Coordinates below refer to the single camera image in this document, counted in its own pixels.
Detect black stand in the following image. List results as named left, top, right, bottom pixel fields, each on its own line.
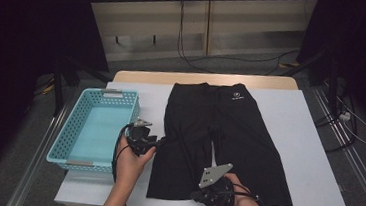
left=279, top=45, right=344, bottom=111
left=48, top=56, right=115, bottom=123

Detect light blue plastic basket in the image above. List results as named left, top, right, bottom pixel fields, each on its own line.
left=45, top=83, right=143, bottom=177

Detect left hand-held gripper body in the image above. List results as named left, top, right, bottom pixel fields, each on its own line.
left=124, top=117, right=159, bottom=159

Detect person's left hand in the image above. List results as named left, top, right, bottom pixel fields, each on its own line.
left=111, top=141, right=157, bottom=195

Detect black power cable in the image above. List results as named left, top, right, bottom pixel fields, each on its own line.
left=173, top=0, right=304, bottom=81

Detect black pants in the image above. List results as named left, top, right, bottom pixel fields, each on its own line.
left=146, top=76, right=305, bottom=206

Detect black floor cable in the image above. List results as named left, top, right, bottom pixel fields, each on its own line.
left=311, top=91, right=361, bottom=156

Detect aluminium floor rail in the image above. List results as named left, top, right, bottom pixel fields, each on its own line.
left=5, top=97, right=72, bottom=206
left=300, top=83, right=366, bottom=206

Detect white power plug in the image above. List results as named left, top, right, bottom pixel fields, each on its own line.
left=338, top=111, right=353, bottom=123

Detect hand-held gripper cable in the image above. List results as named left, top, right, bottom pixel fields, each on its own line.
left=228, top=182, right=273, bottom=206
left=107, top=122, right=137, bottom=206

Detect right hand-held gripper cable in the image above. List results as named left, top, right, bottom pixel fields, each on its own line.
left=228, top=182, right=273, bottom=206

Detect wooden table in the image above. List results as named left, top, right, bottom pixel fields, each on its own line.
left=112, top=61, right=301, bottom=99

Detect left hand-held gripper cable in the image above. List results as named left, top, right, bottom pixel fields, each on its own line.
left=107, top=122, right=137, bottom=206

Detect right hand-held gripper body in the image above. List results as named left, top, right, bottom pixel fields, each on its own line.
left=191, top=159, right=239, bottom=206

